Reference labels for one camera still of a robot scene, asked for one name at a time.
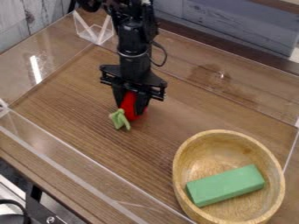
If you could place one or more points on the green rectangular block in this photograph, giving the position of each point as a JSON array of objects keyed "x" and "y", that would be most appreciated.
[{"x": 226, "y": 185}]

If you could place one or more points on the red plush strawberry toy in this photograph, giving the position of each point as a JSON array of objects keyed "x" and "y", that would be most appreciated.
[{"x": 124, "y": 115}]

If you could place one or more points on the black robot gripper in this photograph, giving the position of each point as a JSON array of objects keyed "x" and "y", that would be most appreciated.
[{"x": 132, "y": 75}]

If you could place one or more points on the black metal table frame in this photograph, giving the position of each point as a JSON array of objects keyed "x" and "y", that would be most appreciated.
[{"x": 44, "y": 209}]

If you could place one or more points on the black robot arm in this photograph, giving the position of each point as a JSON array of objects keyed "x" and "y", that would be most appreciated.
[{"x": 135, "y": 25}]

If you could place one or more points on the wooden bowl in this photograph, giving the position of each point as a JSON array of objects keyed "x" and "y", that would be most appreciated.
[{"x": 210, "y": 153}]

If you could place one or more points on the clear acrylic corner bracket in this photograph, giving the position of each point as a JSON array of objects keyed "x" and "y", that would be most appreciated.
[{"x": 96, "y": 34}]

